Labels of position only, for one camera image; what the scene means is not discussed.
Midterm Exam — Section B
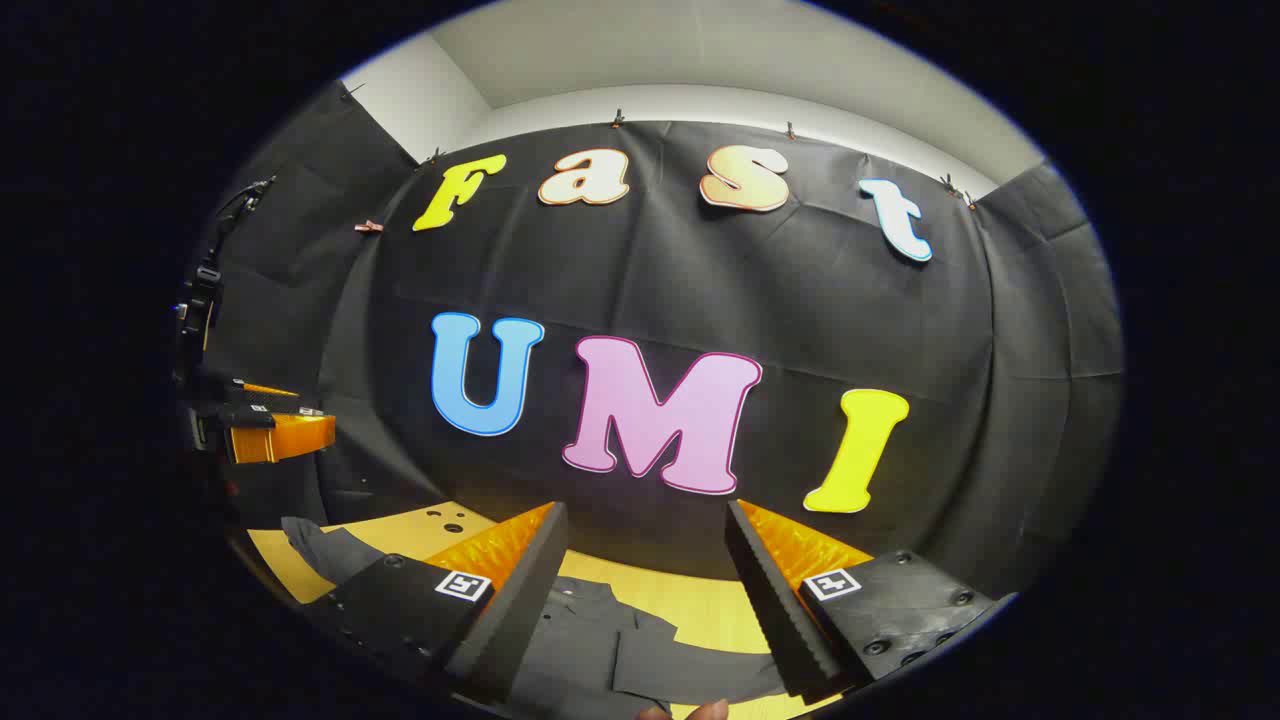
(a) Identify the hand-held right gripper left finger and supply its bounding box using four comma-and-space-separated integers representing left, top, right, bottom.
303, 502, 570, 704

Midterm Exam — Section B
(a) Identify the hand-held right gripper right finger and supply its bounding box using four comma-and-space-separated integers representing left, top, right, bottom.
725, 499, 1001, 699

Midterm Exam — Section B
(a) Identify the dark grey polo shirt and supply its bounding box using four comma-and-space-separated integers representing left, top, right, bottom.
280, 515, 801, 720

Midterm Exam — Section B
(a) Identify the black backdrop cloth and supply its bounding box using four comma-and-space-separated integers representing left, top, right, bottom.
175, 80, 1126, 601

